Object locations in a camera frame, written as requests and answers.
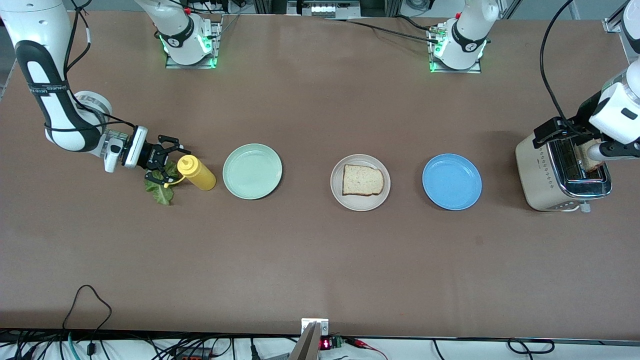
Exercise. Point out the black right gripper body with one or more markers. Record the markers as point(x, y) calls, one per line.
point(149, 154)

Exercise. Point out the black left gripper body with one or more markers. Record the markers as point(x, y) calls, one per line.
point(583, 116)

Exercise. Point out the green lettuce leaf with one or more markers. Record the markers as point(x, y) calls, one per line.
point(161, 192)

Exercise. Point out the yellow squeeze bottle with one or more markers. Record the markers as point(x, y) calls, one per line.
point(197, 172)

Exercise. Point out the brown crust bread slice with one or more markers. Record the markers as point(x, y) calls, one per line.
point(362, 181)
point(595, 165)

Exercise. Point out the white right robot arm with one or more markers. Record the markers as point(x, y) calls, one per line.
point(60, 120)

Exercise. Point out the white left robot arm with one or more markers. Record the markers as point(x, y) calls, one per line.
point(467, 35)

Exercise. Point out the mint green plate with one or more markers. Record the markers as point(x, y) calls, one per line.
point(252, 172)

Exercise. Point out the blue plate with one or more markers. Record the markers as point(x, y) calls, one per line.
point(452, 181)

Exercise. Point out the beige plate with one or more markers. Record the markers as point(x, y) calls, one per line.
point(360, 204)

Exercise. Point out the beige chrome toaster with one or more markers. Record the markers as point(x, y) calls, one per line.
point(537, 170)

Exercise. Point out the red LED display module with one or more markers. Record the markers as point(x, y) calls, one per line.
point(331, 343)

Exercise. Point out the red clip lead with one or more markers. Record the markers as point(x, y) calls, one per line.
point(360, 343)

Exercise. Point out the aluminium frame corner bracket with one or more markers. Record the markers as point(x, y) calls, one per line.
point(611, 25)

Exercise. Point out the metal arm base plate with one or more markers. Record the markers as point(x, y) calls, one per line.
point(216, 45)
point(457, 71)

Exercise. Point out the lit device on frame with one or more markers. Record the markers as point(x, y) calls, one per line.
point(322, 8)

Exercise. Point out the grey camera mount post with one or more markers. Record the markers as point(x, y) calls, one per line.
point(307, 345)

